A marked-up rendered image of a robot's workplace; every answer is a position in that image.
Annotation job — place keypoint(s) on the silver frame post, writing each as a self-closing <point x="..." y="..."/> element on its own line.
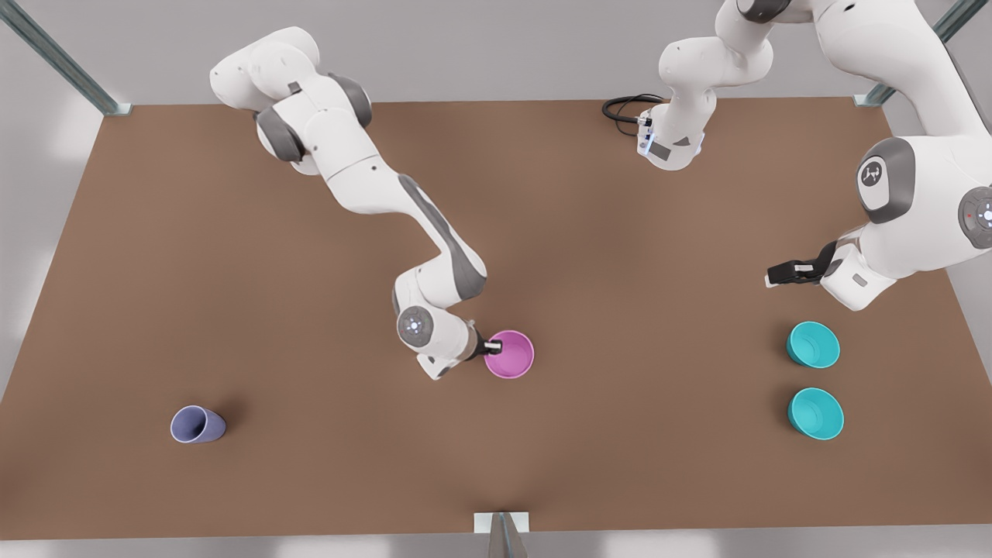
<point x="504" y="535"/>
<point x="914" y="54"/>
<point x="54" y="56"/>

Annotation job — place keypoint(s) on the lavender cup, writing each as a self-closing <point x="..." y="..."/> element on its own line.
<point x="196" y="425"/>

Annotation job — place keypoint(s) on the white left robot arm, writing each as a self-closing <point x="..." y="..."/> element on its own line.
<point x="914" y="186"/>

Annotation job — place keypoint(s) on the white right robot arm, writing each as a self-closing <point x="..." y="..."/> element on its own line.
<point x="341" y="155"/>

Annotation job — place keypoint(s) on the teal bowl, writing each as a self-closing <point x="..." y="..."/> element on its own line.
<point x="815" y="414"/>
<point x="814" y="345"/>

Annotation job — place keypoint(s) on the pink bowl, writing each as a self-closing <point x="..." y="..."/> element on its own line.
<point x="509" y="354"/>

